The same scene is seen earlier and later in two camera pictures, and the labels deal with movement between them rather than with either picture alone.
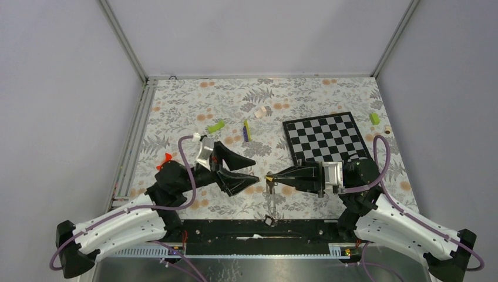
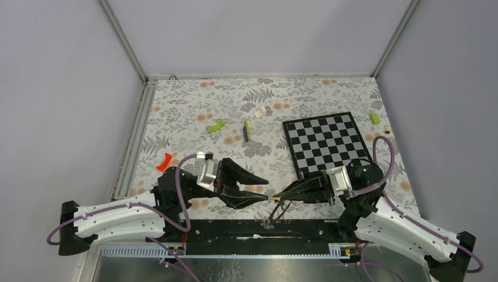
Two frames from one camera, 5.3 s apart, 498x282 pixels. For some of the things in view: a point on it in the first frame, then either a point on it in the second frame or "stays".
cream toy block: x=261 y=112 stays
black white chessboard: x=330 y=138 stays
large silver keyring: x=271 y=200 to x=269 y=224
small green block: x=374 y=118 stays
